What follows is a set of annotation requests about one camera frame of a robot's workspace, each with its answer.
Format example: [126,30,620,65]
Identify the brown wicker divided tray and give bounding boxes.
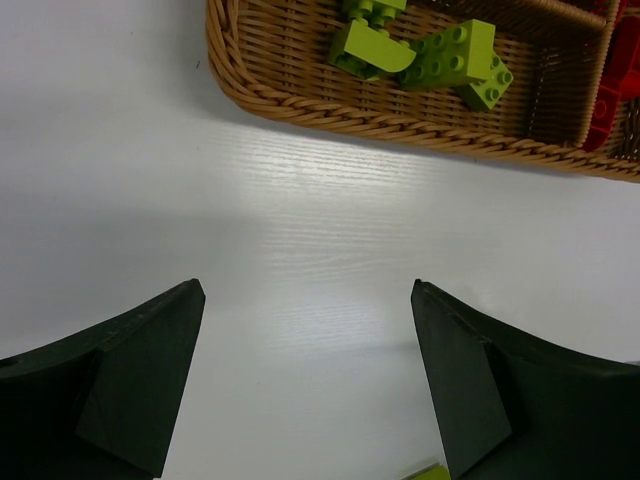
[205,1,639,182]

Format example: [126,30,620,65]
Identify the lime lego brick front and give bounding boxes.
[401,464,451,480]

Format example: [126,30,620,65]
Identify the small lime lego brick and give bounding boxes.
[342,0,407,28]

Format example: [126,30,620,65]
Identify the lime rounded lego brick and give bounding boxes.
[327,19,416,81]

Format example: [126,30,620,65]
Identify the red rounded lego brick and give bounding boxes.
[582,1,639,152]

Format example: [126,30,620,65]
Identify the lime green lego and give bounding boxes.
[455,53,514,111]

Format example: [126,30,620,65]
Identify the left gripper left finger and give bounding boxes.
[1,279,205,479]

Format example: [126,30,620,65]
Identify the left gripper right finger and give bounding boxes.
[411,280,639,479]

